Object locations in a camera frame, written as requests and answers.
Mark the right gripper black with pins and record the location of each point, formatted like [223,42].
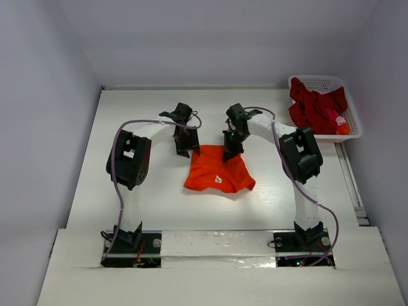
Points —
[234,146]

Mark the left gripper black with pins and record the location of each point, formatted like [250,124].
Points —
[183,149]

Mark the orange t shirt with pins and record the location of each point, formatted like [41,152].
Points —
[207,170]

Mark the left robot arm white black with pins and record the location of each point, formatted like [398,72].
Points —
[128,166]

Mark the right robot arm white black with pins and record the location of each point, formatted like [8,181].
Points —
[301,161]

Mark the dark red t shirt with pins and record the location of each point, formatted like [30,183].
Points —
[309,107]

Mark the pink cloth in basket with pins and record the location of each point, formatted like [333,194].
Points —
[335,118]

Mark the white plastic basket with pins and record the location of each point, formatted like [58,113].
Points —
[324,84]

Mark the small orange cloth in basket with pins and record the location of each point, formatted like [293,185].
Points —
[343,129]

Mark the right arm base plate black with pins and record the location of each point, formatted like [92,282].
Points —
[292,251]

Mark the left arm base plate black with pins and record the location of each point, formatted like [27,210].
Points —
[146,255]

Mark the metal rail at table edge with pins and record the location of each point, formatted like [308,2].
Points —
[352,187]

